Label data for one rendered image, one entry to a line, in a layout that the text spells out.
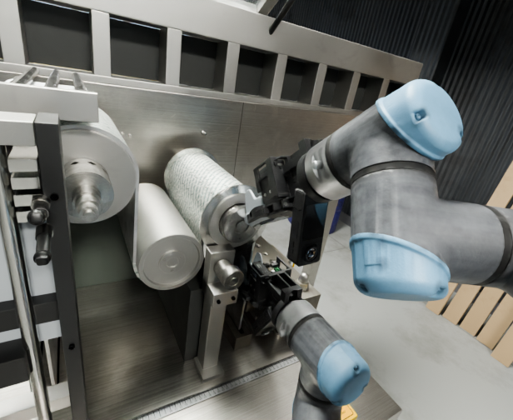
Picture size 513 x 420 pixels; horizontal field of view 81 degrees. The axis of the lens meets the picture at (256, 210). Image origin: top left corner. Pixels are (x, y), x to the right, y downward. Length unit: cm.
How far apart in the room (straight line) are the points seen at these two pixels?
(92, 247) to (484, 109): 305
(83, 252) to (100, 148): 49
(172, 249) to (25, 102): 30
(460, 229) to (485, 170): 292
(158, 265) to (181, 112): 41
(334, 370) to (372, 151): 30
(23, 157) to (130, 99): 48
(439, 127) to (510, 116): 289
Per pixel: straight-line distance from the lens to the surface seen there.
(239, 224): 56
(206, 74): 92
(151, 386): 75
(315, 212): 42
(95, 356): 81
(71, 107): 43
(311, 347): 49
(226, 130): 88
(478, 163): 323
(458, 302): 294
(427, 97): 31
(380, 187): 28
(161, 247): 56
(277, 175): 44
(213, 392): 74
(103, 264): 95
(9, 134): 34
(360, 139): 31
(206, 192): 59
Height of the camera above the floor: 150
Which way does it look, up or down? 23 degrees down
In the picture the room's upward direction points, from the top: 10 degrees clockwise
